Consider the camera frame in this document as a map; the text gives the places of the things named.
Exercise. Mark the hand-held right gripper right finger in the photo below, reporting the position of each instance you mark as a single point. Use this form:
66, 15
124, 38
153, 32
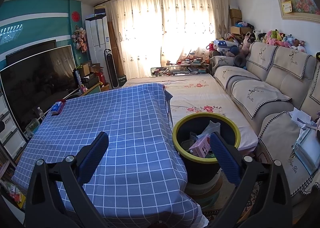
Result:
225, 158

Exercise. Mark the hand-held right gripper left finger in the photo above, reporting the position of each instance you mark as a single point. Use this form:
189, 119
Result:
93, 158

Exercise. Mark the pink drink carton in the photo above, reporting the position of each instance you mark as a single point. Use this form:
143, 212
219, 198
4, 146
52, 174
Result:
200, 146

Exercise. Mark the black bin with yellow rim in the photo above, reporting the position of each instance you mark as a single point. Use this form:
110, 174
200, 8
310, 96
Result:
197, 170

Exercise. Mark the white plastic bag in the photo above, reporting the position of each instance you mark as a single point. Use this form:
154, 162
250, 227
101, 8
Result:
212, 126

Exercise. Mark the blue checked tablecloth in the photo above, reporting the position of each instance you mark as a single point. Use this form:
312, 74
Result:
125, 123

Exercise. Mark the dark red tray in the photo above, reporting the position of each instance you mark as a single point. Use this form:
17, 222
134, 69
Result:
63, 104

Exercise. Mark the blue tissue pack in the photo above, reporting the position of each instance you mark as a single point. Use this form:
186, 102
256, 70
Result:
56, 108

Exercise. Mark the clear water bottle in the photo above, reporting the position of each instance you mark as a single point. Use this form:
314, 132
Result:
40, 114

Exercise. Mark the glass bowl with green plants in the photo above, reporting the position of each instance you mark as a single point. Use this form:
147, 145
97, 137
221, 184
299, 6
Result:
32, 126

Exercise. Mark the floral bed sheet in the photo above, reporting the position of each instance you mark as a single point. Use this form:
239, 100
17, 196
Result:
200, 93

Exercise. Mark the yellow bucket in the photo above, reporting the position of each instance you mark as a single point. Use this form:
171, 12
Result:
105, 86

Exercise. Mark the beige sofa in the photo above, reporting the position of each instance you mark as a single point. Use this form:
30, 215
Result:
250, 87

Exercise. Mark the black shuttlecock tube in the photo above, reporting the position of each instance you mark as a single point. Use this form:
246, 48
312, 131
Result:
78, 79

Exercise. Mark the dark green box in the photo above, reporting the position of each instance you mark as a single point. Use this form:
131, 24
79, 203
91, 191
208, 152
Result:
122, 80

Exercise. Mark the cardboard boxes on cabinet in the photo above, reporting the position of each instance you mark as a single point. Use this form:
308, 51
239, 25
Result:
90, 72

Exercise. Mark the pile of colourful booklets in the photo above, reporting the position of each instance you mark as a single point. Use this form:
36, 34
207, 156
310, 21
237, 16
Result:
13, 194

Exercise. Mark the black tower fan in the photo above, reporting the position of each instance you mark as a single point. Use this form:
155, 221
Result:
111, 70

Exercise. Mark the white plastic drawer unit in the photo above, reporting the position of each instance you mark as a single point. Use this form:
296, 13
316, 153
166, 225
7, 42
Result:
7, 133

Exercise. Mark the large curved television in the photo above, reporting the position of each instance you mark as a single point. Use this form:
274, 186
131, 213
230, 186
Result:
37, 85

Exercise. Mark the cluttered glass coffee table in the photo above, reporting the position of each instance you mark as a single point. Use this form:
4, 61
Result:
180, 69

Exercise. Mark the blue star pattern case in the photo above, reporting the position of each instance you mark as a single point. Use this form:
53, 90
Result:
223, 46

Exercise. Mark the white standing air conditioner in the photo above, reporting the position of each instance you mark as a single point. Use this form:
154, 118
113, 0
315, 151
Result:
97, 42

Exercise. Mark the hanging flower decoration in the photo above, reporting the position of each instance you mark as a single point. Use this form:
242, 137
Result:
80, 39

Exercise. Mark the black flat television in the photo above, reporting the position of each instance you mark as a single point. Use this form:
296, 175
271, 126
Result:
30, 49

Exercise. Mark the row of plush toys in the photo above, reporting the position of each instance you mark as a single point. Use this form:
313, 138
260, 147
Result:
275, 36

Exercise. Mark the cream sheer curtain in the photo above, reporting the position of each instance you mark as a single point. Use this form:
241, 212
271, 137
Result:
150, 30

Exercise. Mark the stack of brown cardboard boxes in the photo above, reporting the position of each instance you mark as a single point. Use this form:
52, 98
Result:
236, 16

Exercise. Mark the round red paper decoration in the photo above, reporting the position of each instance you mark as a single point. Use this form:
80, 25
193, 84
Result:
75, 16

